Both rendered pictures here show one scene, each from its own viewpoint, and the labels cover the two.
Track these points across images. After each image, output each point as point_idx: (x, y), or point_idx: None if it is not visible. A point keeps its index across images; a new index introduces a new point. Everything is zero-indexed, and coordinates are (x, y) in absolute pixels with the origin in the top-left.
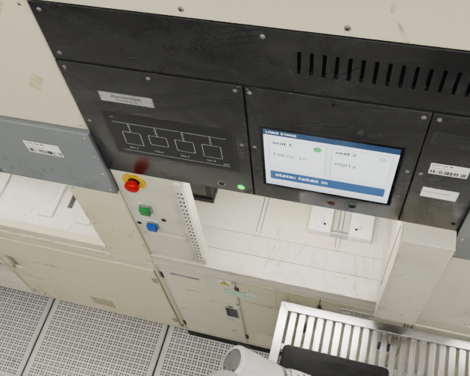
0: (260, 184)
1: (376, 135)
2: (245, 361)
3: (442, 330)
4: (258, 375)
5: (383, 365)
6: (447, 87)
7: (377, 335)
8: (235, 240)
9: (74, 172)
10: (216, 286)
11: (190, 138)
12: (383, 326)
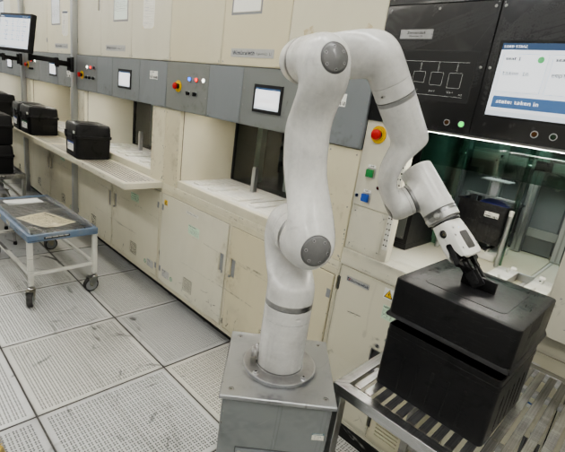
0: (478, 117)
1: None
2: (429, 160)
3: None
4: (435, 177)
5: (535, 388)
6: None
7: (532, 370)
8: (413, 265)
9: (343, 125)
10: (378, 302)
11: (444, 67)
12: (541, 369)
